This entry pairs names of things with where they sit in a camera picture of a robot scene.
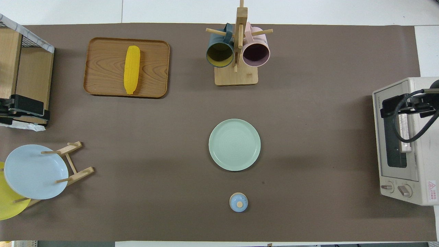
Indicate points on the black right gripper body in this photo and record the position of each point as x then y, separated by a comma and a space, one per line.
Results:
423, 104

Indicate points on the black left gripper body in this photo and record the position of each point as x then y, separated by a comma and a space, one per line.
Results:
5, 115

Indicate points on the glass oven door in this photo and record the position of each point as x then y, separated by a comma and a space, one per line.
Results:
391, 157

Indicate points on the yellow corn cob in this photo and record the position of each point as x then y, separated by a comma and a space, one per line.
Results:
132, 68

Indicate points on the pale green plate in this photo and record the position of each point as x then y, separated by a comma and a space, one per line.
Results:
235, 144

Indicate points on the white toaster oven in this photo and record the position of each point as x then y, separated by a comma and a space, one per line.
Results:
425, 164

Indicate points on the light blue plate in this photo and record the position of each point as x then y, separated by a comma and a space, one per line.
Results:
34, 171

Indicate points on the brown table mat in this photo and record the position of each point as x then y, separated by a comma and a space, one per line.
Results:
308, 103

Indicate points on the wooden tray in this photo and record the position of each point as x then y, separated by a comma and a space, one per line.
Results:
103, 68

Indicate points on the wooden plate rack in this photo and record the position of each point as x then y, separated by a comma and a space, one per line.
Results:
79, 175

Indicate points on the yellow plate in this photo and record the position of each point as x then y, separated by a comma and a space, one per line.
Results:
8, 209

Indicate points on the pink mug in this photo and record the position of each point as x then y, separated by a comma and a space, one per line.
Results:
255, 55

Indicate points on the wooden mug tree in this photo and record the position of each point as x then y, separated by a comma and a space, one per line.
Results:
236, 77

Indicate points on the dark teal mug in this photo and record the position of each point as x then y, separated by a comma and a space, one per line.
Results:
219, 55

